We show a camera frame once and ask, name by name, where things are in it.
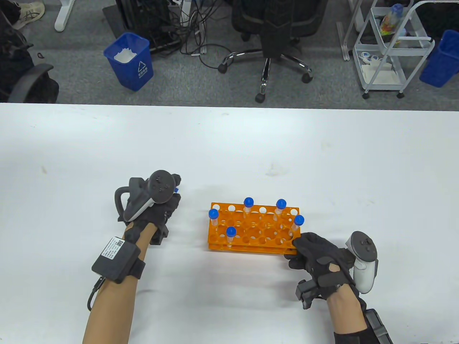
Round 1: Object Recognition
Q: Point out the black swivel office chair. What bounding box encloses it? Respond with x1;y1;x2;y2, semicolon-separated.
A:
218;0;328;104

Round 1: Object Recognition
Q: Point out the white wheeled cart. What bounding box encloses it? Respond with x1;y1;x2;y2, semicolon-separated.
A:
352;0;436;100

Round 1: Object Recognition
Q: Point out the person's right hand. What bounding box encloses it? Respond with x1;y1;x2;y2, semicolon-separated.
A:
283;232;366;316

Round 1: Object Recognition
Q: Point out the dark floor board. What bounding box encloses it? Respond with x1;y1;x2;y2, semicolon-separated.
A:
102;5;126;38

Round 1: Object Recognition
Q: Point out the grey and black handheld controller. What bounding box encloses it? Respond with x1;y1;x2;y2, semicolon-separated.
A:
345;231;379;294
114;170;176;223

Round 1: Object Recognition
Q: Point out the black labelled wrist box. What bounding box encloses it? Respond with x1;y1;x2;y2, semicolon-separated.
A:
91;236;141;285

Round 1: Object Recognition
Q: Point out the blue bin with white symbol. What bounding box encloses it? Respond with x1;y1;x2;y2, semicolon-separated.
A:
103;32;155;92

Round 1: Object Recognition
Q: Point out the black armrest chair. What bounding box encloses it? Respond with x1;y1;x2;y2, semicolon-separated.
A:
0;7;60;104

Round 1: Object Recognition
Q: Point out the black wrist box cable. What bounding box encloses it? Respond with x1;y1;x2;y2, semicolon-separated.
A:
87;276;106;311

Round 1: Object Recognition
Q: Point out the white power strip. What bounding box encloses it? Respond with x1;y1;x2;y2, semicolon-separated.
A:
179;0;194;25

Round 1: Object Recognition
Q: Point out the black computer tower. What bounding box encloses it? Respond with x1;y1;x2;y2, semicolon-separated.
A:
115;0;181;54

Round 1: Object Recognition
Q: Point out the black glove bracket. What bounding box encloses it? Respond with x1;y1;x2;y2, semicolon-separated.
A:
149;222;169;246
296;279;325;310

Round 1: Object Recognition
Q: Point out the colourful plastic bottle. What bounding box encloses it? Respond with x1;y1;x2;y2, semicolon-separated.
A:
379;4;405;36

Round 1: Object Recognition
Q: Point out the black cable bundle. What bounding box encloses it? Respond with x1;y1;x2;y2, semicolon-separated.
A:
169;0;233;68

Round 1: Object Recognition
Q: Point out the orange test tube rack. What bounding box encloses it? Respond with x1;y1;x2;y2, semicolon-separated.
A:
207;202;301;255

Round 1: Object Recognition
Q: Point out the white desk foot bar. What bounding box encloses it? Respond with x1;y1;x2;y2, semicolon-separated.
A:
197;18;208;54

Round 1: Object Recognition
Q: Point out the white sheet on cart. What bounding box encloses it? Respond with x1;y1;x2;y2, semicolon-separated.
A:
362;61;398;85

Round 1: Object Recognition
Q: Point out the person's right forearm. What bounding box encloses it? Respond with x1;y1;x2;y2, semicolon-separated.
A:
326;285;372;335

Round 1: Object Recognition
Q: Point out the black lattice wrist mount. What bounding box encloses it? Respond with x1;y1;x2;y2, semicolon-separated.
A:
364;308;395;344

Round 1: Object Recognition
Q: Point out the plain blue bin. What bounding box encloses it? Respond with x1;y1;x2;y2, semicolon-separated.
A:
419;29;459;88

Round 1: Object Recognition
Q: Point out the white desk leg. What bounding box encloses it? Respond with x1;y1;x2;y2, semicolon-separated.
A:
55;0;75;32
336;0;364;61

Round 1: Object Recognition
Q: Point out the white crumpled paper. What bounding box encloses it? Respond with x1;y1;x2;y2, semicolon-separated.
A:
114;47;137;64

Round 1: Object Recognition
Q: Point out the person's left hand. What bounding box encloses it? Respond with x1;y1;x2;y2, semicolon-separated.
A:
124;175;181;248

